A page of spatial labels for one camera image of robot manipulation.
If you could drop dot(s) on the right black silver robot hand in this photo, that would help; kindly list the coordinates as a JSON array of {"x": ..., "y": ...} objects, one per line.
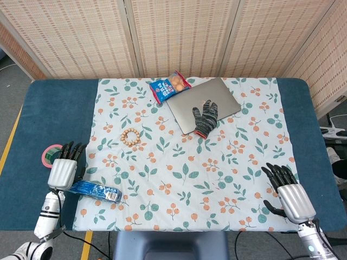
[{"x": 294, "y": 201}]

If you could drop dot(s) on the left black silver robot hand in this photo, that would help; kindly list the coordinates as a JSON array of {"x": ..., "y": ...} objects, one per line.
[{"x": 61, "y": 173}]

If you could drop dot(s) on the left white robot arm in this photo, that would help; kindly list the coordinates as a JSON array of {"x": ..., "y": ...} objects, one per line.
[{"x": 47, "y": 214}]

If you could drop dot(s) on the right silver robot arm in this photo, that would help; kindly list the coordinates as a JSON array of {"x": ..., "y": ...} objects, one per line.
[{"x": 310, "y": 241}]

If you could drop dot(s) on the pink tape roll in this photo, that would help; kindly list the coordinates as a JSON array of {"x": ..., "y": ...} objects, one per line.
[{"x": 44, "y": 159}]

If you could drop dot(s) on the blue plastic-wrapped packet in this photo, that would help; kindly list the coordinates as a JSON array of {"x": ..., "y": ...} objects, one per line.
[{"x": 92, "y": 190}]

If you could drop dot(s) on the dark blue table cover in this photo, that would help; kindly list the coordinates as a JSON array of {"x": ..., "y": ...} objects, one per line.
[{"x": 54, "y": 108}]

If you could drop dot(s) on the white chair base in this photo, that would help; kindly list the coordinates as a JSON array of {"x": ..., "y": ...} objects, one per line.
[{"x": 334, "y": 132}]

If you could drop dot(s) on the floral printed tablecloth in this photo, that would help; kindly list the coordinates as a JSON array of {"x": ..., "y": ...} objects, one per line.
[{"x": 176, "y": 154}]

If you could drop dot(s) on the grey striped knit glove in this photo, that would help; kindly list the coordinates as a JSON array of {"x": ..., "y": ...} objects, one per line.
[{"x": 204, "y": 119}]

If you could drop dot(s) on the grey-blue robot torso base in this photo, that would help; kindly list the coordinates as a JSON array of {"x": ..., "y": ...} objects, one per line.
[{"x": 168, "y": 246}]

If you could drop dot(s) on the blue snack bag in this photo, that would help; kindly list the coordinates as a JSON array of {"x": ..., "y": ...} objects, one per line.
[{"x": 162, "y": 89}]

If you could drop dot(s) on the bamboo folding screen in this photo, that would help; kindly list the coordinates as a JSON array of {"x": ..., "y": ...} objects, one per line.
[{"x": 81, "y": 35}]

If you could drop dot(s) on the grey closed laptop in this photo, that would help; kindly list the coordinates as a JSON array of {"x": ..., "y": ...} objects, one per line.
[{"x": 187, "y": 108}]

